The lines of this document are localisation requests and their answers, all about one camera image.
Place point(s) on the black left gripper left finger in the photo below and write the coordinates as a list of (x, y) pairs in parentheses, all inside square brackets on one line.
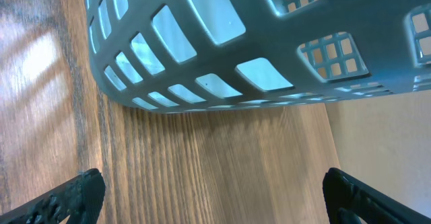
[(78, 200)]

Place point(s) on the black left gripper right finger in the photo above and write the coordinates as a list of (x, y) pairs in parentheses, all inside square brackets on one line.
[(349, 200)]

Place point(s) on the grey plastic shopping basket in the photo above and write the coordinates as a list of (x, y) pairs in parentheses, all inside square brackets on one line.
[(174, 56)]

